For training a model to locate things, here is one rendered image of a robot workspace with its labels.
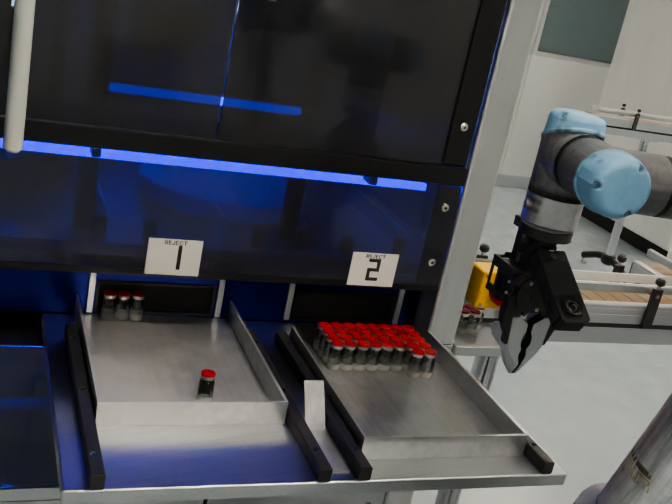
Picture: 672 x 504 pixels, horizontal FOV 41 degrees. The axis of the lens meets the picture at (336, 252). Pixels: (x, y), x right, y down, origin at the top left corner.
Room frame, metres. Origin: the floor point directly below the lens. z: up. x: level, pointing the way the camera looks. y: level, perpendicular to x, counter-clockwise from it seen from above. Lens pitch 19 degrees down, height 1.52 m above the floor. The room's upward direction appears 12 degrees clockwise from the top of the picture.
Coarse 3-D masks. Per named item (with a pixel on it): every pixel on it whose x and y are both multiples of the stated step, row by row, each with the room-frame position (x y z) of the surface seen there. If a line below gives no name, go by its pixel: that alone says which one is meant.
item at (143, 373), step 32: (96, 320) 1.32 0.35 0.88; (128, 320) 1.35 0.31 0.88; (160, 320) 1.37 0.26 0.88; (192, 320) 1.40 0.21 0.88; (224, 320) 1.43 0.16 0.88; (96, 352) 1.22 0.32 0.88; (128, 352) 1.24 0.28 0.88; (160, 352) 1.26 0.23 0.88; (192, 352) 1.28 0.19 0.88; (224, 352) 1.31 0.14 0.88; (256, 352) 1.27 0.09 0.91; (96, 384) 1.07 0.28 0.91; (128, 384) 1.14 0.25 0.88; (160, 384) 1.16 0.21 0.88; (192, 384) 1.18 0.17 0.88; (224, 384) 1.20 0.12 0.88; (256, 384) 1.22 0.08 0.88; (96, 416) 1.02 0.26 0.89; (128, 416) 1.04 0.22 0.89; (160, 416) 1.06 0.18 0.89; (192, 416) 1.07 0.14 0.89; (224, 416) 1.09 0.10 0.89; (256, 416) 1.11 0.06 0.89
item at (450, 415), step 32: (448, 352) 1.41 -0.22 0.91; (352, 384) 1.29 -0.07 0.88; (384, 384) 1.31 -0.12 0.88; (416, 384) 1.34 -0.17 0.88; (448, 384) 1.36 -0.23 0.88; (352, 416) 1.13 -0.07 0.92; (384, 416) 1.21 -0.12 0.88; (416, 416) 1.23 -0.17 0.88; (448, 416) 1.25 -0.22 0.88; (480, 416) 1.27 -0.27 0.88; (384, 448) 1.09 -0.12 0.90; (416, 448) 1.11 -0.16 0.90; (448, 448) 1.13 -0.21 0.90; (480, 448) 1.15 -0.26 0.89; (512, 448) 1.17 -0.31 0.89
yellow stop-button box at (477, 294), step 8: (480, 264) 1.57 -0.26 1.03; (488, 264) 1.58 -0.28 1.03; (472, 272) 1.57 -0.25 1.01; (480, 272) 1.54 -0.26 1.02; (488, 272) 1.54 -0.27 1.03; (496, 272) 1.54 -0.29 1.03; (472, 280) 1.56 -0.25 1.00; (480, 280) 1.54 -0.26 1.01; (472, 288) 1.55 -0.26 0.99; (480, 288) 1.53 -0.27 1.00; (472, 296) 1.55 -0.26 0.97; (480, 296) 1.53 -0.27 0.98; (488, 296) 1.54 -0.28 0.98; (472, 304) 1.54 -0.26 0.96; (480, 304) 1.53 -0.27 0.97; (488, 304) 1.54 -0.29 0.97
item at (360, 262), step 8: (352, 256) 1.43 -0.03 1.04; (360, 256) 1.44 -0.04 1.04; (368, 256) 1.44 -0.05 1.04; (376, 256) 1.45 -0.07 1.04; (384, 256) 1.46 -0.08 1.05; (392, 256) 1.46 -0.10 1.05; (352, 264) 1.43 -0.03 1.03; (360, 264) 1.44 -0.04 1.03; (368, 264) 1.44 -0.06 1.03; (376, 264) 1.45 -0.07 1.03; (384, 264) 1.46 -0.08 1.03; (392, 264) 1.46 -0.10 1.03; (352, 272) 1.43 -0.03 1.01; (360, 272) 1.44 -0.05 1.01; (376, 272) 1.45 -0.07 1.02; (384, 272) 1.46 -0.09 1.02; (392, 272) 1.46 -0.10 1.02; (352, 280) 1.44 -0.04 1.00; (360, 280) 1.44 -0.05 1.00; (384, 280) 1.46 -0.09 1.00; (392, 280) 1.47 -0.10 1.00
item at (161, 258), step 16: (160, 240) 1.30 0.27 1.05; (176, 240) 1.31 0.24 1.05; (192, 240) 1.32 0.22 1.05; (160, 256) 1.30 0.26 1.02; (176, 256) 1.31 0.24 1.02; (192, 256) 1.32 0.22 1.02; (144, 272) 1.30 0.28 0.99; (160, 272) 1.31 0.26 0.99; (176, 272) 1.32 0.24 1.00; (192, 272) 1.33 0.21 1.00
